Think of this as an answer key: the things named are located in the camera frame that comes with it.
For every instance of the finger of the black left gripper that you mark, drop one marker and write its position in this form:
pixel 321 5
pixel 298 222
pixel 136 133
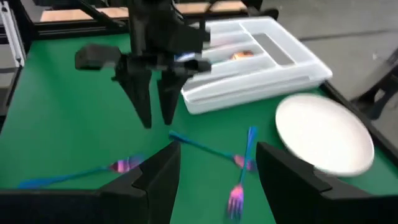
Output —
pixel 171 93
pixel 141 93

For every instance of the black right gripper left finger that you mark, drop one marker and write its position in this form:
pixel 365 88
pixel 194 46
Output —
pixel 109 208

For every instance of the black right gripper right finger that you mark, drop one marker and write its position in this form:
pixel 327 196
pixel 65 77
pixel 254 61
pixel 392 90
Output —
pixel 311 205

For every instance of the iridescent rainbow spoon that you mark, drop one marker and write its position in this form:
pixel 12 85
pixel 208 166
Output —
pixel 242 55

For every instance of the iridescent rainbow fork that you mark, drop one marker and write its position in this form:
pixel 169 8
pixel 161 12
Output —
pixel 236 200
pixel 124 165
pixel 202 146

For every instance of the white round plate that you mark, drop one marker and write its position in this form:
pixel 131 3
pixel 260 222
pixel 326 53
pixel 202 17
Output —
pixel 323 133

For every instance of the green table mat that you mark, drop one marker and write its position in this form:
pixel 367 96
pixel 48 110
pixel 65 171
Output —
pixel 62 124

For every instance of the white plastic cutlery tray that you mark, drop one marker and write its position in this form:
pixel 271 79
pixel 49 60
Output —
pixel 280 81

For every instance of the black floor stand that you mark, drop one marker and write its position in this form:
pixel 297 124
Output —
pixel 379 87

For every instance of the silver metal bracket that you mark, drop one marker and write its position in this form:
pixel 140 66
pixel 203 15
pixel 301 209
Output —
pixel 14 37

